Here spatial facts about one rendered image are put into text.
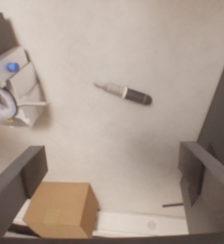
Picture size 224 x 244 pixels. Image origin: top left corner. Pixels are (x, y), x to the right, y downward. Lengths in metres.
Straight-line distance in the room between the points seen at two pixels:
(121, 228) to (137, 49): 0.73
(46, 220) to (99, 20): 0.63
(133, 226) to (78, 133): 0.52
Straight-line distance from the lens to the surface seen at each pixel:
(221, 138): 0.41
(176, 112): 0.47
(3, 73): 0.38
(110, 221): 0.90
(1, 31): 0.42
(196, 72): 0.42
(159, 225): 0.92
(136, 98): 0.40
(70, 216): 0.69
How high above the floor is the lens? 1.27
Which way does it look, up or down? 50 degrees down
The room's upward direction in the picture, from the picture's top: 170 degrees counter-clockwise
